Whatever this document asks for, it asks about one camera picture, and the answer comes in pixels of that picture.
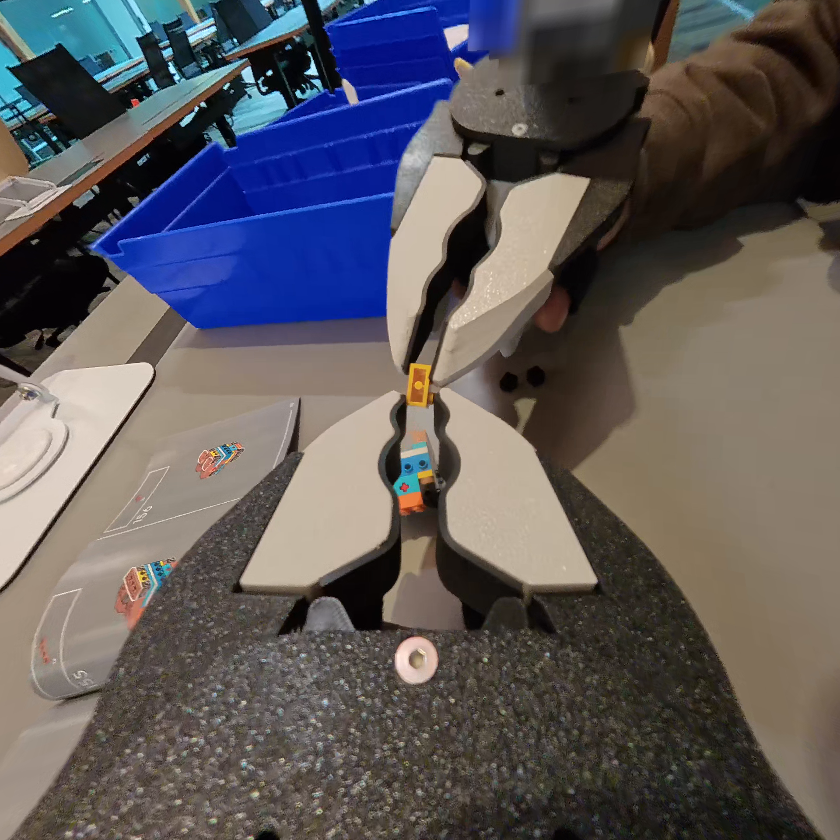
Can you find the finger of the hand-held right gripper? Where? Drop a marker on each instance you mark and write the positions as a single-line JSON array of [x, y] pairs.
[[518, 262], [420, 262]]

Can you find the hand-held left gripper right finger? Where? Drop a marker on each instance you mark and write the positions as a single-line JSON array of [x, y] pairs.
[[518, 518]]

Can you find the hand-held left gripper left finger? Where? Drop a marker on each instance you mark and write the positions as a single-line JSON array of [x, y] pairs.
[[321, 518]]

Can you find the small multicoloured brick model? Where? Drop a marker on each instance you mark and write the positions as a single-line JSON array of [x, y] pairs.
[[410, 485]]

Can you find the yellow toy brick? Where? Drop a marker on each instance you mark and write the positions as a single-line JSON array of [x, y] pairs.
[[418, 384]]

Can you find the grey building instruction booklet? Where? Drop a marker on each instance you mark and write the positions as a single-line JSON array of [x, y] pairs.
[[197, 499]]

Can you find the blue plastic bin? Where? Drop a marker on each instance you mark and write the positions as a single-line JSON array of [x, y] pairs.
[[380, 46], [262, 262], [453, 10], [328, 151]]

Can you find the person's right forearm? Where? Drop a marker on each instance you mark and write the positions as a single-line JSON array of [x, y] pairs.
[[735, 111]]

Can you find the grey desk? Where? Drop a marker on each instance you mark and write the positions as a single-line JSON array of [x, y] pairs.
[[689, 459]]

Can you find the background office desk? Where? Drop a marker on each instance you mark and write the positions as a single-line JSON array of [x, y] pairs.
[[131, 124]]

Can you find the person's right hand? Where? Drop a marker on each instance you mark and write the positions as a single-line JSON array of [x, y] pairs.
[[551, 315]]

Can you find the white tablet stand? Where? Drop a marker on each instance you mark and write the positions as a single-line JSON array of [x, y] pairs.
[[98, 407]]

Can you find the black office chair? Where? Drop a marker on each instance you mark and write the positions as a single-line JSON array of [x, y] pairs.
[[72, 85]]

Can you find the clear acrylic holder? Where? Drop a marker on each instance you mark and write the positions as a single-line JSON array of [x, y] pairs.
[[19, 193]]

